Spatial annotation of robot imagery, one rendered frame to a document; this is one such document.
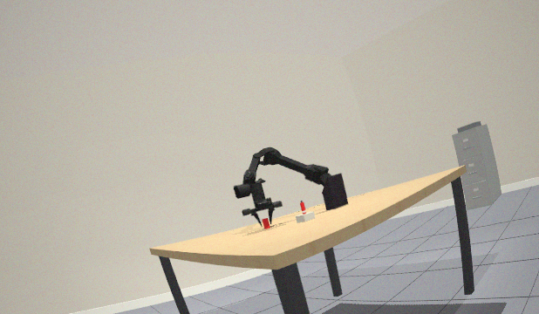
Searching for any white square block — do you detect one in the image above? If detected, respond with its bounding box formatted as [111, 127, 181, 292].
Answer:
[296, 212, 316, 223]

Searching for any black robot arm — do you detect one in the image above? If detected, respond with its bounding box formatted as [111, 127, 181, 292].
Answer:
[234, 147, 331, 211]

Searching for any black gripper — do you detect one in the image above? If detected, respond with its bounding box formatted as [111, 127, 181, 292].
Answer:
[242, 193, 283, 227]

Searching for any red marker cap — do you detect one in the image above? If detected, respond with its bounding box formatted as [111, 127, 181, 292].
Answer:
[262, 218, 270, 229]

